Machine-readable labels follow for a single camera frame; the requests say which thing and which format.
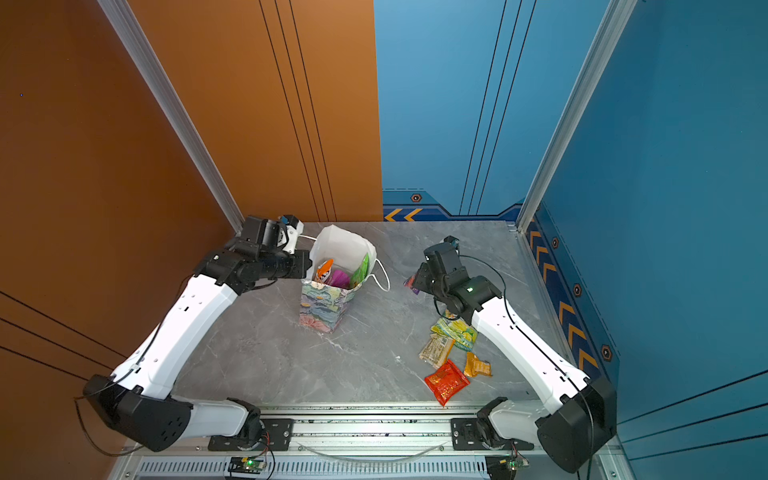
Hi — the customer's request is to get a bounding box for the pink berries candy bag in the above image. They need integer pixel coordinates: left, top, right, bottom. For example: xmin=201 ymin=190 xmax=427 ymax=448
xmin=404 ymin=275 xmax=420 ymax=295

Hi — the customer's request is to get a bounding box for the green yellow Fox's candy bag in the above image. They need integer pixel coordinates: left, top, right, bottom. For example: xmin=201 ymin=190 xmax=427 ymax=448
xmin=430 ymin=318 xmax=478 ymax=352

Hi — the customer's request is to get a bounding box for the orange Fox's candy bag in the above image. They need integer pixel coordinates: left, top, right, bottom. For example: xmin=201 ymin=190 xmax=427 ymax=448
xmin=313 ymin=259 xmax=334 ymax=283

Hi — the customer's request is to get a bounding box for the beige clear snack packet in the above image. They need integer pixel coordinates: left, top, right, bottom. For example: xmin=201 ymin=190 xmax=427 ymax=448
xmin=419 ymin=333 xmax=455 ymax=369

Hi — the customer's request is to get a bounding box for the small orange snack packet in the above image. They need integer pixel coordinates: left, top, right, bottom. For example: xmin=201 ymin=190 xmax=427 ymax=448
xmin=463 ymin=352 xmax=492 ymax=378

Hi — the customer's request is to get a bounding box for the green Lays chips bag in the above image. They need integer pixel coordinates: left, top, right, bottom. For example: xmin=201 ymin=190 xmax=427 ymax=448
xmin=349 ymin=254 xmax=370 ymax=289

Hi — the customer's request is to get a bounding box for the red snack packet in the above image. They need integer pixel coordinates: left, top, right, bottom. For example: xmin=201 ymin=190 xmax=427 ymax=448
xmin=424 ymin=359 xmax=470 ymax=406

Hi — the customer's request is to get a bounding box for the purple grape candy bag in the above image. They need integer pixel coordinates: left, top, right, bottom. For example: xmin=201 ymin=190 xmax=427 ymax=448
xmin=327 ymin=269 xmax=350 ymax=289

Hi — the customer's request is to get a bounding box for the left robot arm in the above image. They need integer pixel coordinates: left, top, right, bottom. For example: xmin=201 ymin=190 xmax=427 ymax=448
xmin=81 ymin=248 xmax=312 ymax=452

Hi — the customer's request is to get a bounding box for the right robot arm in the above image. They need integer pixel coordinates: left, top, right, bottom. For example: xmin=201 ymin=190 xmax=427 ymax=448
xmin=413 ymin=263 xmax=617 ymax=473

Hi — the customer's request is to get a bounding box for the right circuit board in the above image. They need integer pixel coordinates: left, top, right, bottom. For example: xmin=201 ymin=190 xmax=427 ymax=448
xmin=485 ymin=456 xmax=530 ymax=480

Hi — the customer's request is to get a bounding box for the circuit board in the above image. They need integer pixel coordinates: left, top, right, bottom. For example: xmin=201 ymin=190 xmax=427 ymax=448
xmin=227 ymin=456 xmax=269 ymax=478
xmin=485 ymin=456 xmax=530 ymax=480

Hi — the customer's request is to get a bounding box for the left circuit board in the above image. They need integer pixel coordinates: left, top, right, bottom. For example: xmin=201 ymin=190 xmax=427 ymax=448
xmin=227 ymin=456 xmax=269 ymax=478

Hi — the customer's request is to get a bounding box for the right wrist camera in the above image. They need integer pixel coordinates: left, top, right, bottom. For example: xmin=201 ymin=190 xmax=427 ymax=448
xmin=424 ymin=236 xmax=463 ymax=276

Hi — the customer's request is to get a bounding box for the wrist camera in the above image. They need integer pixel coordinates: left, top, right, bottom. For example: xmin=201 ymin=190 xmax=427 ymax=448
xmin=240 ymin=215 xmax=304 ymax=253
xmin=424 ymin=236 xmax=463 ymax=276

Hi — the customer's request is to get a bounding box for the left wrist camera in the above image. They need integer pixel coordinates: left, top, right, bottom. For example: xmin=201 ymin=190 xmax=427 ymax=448
xmin=240 ymin=215 xmax=304 ymax=253

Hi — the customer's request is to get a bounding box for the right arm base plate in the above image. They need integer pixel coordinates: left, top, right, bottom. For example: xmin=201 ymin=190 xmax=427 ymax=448
xmin=450 ymin=417 xmax=535 ymax=452

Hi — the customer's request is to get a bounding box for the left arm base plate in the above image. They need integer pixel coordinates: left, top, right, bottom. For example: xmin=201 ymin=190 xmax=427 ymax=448
xmin=207 ymin=418 xmax=294 ymax=452

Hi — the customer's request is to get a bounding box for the aluminium rail frame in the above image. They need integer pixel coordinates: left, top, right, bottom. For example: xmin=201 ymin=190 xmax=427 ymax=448
xmin=107 ymin=400 xmax=637 ymax=480

